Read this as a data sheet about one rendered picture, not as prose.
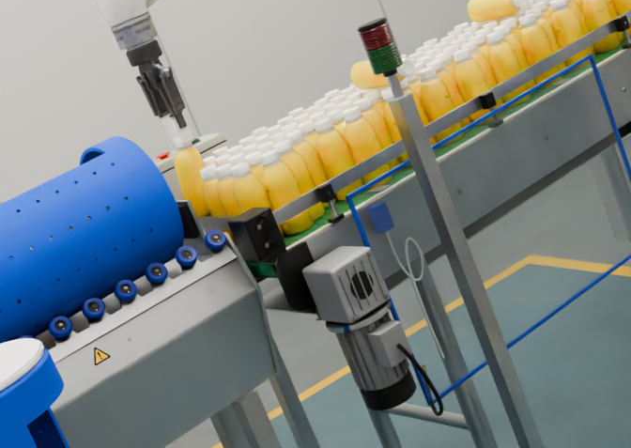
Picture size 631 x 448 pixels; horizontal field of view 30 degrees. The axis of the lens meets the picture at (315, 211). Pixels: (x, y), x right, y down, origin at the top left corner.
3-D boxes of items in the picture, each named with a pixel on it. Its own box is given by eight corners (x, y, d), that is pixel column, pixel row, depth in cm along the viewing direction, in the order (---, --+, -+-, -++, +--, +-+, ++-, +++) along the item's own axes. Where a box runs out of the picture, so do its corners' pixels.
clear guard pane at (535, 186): (430, 400, 254) (349, 197, 243) (650, 239, 293) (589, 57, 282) (431, 401, 253) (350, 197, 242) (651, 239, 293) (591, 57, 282)
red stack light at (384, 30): (359, 53, 237) (351, 35, 236) (381, 41, 240) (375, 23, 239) (377, 49, 232) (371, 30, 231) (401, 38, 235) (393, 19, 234)
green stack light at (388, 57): (367, 76, 238) (359, 54, 237) (390, 65, 241) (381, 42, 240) (387, 72, 233) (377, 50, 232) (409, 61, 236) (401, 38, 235)
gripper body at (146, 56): (117, 53, 259) (135, 92, 261) (134, 48, 251) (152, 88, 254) (146, 40, 262) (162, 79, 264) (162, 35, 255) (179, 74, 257)
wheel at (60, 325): (43, 326, 225) (43, 321, 224) (63, 315, 228) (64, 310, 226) (56, 344, 224) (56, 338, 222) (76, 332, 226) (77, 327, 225)
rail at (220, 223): (178, 229, 273) (174, 218, 272) (181, 227, 273) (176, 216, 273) (269, 229, 240) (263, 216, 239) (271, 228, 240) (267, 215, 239)
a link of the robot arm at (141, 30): (120, 24, 250) (132, 51, 251) (156, 9, 254) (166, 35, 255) (103, 30, 257) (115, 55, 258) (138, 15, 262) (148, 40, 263)
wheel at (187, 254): (170, 255, 241) (171, 250, 239) (188, 245, 243) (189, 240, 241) (183, 271, 239) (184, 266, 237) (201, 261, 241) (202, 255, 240)
